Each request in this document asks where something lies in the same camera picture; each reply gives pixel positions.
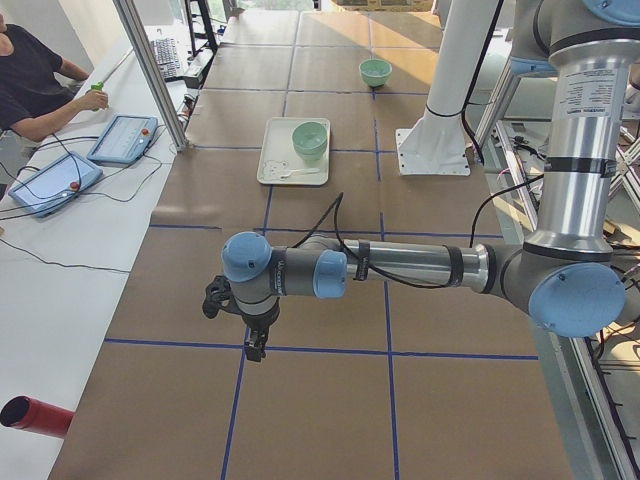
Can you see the white serving tray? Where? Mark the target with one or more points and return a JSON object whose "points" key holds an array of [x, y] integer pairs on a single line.
{"points": [[278, 155]]}

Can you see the white plastic spoon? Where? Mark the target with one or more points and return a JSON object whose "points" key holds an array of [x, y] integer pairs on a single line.
{"points": [[298, 172]]}

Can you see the blue teach pendant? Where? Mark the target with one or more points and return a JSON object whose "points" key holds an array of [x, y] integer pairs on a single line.
{"points": [[55, 185], [124, 140]]}

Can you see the black keyboard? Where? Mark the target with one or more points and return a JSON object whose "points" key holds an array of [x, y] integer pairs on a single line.
{"points": [[167, 58]]}

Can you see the near blue teach pendant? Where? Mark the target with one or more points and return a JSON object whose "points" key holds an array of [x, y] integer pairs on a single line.
{"points": [[55, 185]]}

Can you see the red fire extinguisher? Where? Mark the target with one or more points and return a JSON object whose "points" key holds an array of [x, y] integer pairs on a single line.
{"points": [[35, 416]]}

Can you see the aluminium frame post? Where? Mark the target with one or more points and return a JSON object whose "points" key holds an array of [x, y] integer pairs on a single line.
{"points": [[136, 33]]}

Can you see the person in black shirt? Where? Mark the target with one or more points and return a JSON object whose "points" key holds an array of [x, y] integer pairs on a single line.
{"points": [[34, 104]]}

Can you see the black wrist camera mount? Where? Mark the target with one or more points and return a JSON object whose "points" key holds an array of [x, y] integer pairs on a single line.
{"points": [[218, 297]]}

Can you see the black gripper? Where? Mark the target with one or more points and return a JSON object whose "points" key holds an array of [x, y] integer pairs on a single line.
{"points": [[258, 321]]}

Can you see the green spray bottle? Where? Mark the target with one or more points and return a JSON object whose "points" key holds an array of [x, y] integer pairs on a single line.
{"points": [[98, 98]]}

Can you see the far blue teach pendant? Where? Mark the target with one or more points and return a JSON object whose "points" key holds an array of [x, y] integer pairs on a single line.
{"points": [[124, 140]]}

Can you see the green bowl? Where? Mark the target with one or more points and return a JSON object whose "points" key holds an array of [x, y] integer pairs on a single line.
{"points": [[310, 140], [375, 72]]}

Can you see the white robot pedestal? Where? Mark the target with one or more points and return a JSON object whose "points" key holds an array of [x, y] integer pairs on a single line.
{"points": [[435, 145]]}

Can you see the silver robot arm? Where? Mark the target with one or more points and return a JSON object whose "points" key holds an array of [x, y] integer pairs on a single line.
{"points": [[561, 274]]}

